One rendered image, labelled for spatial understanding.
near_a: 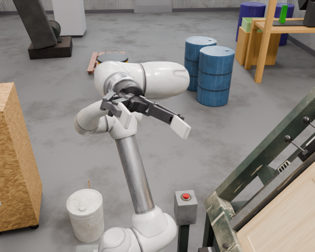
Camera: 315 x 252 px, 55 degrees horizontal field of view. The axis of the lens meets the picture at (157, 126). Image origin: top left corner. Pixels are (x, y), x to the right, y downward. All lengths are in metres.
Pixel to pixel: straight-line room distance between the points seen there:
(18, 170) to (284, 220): 1.92
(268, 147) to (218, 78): 2.91
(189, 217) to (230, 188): 0.30
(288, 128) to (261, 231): 0.56
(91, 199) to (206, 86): 2.70
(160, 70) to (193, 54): 4.15
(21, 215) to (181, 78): 2.27
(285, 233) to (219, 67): 3.28
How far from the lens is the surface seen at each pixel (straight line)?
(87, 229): 2.74
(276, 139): 1.79
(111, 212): 3.07
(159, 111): 0.70
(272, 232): 1.64
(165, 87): 0.89
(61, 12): 8.45
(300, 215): 1.57
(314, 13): 5.92
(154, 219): 1.48
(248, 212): 1.74
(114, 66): 0.85
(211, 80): 4.62
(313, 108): 1.79
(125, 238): 1.44
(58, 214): 3.17
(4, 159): 2.55
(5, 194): 2.77
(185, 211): 1.87
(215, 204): 1.93
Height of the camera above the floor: 2.26
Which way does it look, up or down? 32 degrees down
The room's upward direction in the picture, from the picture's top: straight up
